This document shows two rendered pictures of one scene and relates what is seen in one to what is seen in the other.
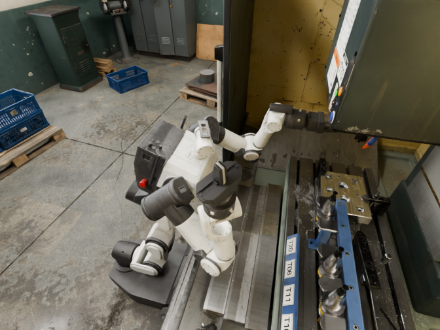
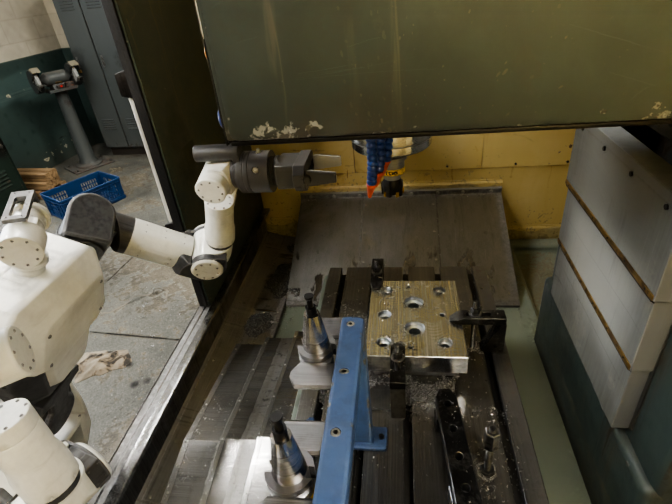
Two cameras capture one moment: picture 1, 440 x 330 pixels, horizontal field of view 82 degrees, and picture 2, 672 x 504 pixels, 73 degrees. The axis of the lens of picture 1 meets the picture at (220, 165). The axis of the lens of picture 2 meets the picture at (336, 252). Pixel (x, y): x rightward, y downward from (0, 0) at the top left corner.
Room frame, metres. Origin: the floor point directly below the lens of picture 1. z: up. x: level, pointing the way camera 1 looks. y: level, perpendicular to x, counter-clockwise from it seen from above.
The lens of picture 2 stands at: (0.02, -0.41, 1.75)
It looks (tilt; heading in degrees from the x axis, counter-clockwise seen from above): 32 degrees down; 356
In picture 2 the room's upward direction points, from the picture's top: 6 degrees counter-clockwise
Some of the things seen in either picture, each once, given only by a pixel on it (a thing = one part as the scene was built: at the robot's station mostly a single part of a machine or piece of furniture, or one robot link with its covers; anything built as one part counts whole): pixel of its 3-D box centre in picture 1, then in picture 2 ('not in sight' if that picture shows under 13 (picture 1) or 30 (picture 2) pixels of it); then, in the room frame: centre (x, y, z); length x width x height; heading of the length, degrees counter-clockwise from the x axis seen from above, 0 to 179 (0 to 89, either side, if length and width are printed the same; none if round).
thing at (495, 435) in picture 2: (382, 262); (489, 450); (0.51, -0.69, 0.96); 0.03 x 0.03 x 0.13
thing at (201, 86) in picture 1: (223, 86); not in sight; (3.83, -0.06, 0.19); 1.20 x 0.80 x 0.38; 59
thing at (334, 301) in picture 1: (337, 297); not in sight; (0.26, -0.32, 1.26); 0.04 x 0.04 x 0.07
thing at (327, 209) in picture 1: (329, 205); (314, 329); (0.58, -0.40, 1.26); 0.04 x 0.04 x 0.07
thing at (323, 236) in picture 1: (327, 228); (359, 391); (0.62, -0.47, 1.05); 0.10 x 0.05 x 0.30; 76
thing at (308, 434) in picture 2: (328, 251); (298, 437); (0.42, -0.36, 1.21); 0.07 x 0.05 x 0.01; 76
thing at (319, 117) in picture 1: (308, 120); (281, 169); (0.93, -0.38, 1.40); 0.13 x 0.12 x 0.10; 166
